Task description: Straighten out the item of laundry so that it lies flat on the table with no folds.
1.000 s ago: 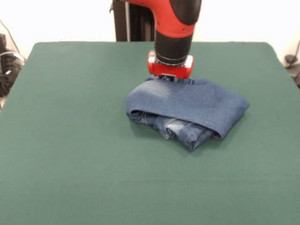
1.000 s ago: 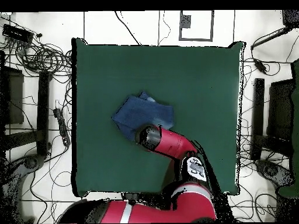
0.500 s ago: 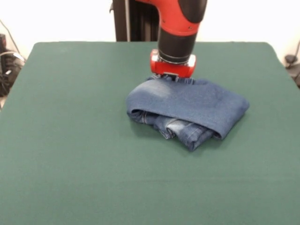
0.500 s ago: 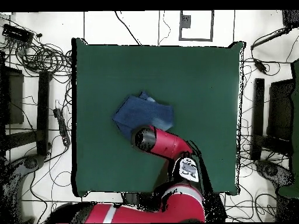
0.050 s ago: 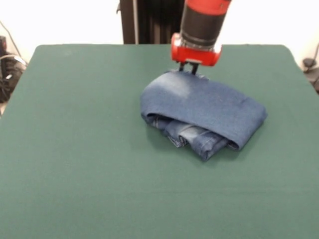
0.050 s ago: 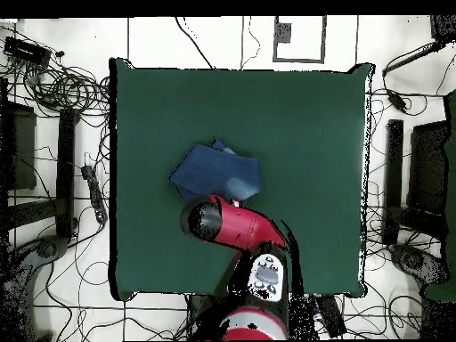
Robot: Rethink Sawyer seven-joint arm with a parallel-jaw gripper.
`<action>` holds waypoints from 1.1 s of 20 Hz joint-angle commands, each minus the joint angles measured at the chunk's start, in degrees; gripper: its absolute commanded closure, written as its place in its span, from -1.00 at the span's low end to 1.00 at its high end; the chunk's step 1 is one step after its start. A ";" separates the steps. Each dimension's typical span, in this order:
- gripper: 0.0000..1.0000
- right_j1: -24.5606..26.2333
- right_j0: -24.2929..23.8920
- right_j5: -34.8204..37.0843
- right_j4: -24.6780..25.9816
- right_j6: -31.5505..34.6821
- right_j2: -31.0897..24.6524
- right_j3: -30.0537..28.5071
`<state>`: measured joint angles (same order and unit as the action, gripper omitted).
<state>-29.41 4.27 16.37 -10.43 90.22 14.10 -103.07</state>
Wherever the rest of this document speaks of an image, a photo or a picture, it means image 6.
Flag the blue denim jeans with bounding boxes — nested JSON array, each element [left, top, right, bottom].
[[168, 138, 263, 207]]

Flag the black flat device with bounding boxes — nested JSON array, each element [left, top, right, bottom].
[[316, 294, 347, 338]]

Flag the dark flat panel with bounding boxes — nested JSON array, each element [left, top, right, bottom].
[[0, 101, 37, 191], [406, 119, 451, 216]]

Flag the dark green table cloth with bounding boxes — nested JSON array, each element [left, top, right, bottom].
[[108, 56, 375, 300]]

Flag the black power strip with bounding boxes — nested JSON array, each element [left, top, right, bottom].
[[80, 164, 109, 224]]

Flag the black stand bar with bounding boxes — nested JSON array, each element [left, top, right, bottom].
[[54, 107, 77, 239], [381, 118, 405, 246]]

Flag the grey square plate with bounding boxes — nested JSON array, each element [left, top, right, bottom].
[[274, 21, 293, 45]]

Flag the grey stand base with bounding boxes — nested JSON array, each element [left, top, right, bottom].
[[388, 243, 451, 286], [35, 235, 69, 260]]

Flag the black power adapter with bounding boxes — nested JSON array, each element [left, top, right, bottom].
[[386, 88, 409, 113]]

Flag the black rod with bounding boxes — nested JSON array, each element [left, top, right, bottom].
[[381, 39, 448, 77]]

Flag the black electronics box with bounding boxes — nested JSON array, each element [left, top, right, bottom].
[[2, 36, 53, 69]]

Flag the black corner box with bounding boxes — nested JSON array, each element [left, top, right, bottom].
[[429, 14, 456, 42]]

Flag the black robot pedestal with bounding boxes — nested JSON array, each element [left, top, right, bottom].
[[185, 294, 207, 322]]

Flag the grey rectangular frame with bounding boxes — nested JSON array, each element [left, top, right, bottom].
[[273, 15, 327, 64]]

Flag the long black cable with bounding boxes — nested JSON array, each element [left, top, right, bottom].
[[173, 15, 217, 70]]

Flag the tangled black cable coil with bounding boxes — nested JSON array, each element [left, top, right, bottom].
[[20, 58, 111, 118]]

